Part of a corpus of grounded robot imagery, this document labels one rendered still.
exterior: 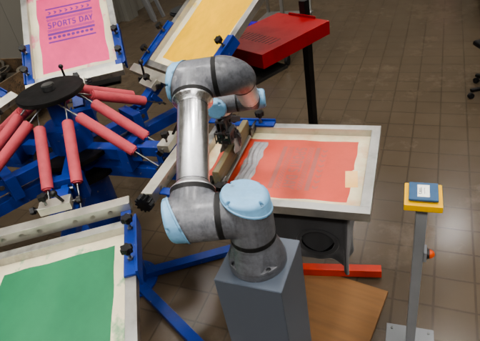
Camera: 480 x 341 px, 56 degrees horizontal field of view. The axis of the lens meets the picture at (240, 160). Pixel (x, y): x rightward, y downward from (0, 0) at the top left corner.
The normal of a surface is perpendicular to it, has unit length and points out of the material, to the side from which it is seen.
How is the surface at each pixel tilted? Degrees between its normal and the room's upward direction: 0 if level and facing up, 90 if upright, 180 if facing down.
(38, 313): 0
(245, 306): 90
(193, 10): 32
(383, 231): 0
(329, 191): 0
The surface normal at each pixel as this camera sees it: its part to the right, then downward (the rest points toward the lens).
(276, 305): -0.35, 0.58
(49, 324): -0.16, -0.81
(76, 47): -0.03, -0.41
